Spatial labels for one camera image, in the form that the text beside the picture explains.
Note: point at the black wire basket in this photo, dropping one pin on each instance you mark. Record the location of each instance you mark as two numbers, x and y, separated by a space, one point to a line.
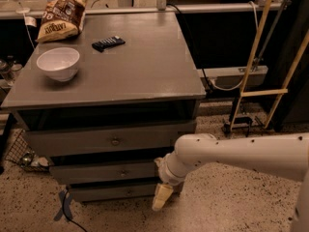
23 156

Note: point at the grey bottom drawer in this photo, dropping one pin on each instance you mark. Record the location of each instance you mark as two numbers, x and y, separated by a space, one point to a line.
119 191

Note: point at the grey top drawer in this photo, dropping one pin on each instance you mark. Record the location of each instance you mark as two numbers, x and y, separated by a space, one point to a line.
54 143

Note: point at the black metal clamp base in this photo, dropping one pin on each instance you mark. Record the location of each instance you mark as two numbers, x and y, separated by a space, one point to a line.
246 124

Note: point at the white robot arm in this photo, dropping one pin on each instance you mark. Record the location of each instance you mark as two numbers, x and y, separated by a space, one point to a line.
285 155

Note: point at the dark blue snack bar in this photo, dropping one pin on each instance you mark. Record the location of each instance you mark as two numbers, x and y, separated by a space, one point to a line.
101 45

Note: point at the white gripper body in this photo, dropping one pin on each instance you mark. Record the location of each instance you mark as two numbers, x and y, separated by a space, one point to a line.
166 173

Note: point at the grey metal rail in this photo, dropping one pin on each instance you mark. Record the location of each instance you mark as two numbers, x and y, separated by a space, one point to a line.
230 78

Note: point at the glass jars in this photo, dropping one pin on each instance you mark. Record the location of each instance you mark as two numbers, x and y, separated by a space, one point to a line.
10 68

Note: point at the grey wooden drawer cabinet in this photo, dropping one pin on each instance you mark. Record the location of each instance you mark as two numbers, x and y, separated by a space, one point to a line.
149 80

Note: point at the brown chip bag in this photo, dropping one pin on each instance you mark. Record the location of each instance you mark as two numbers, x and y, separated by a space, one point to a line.
62 19

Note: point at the grey drawer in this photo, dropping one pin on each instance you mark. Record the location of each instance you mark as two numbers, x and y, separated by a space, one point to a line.
104 171
119 191
54 143

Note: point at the white ceramic bowl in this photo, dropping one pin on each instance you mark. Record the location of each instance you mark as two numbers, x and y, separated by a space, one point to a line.
59 63

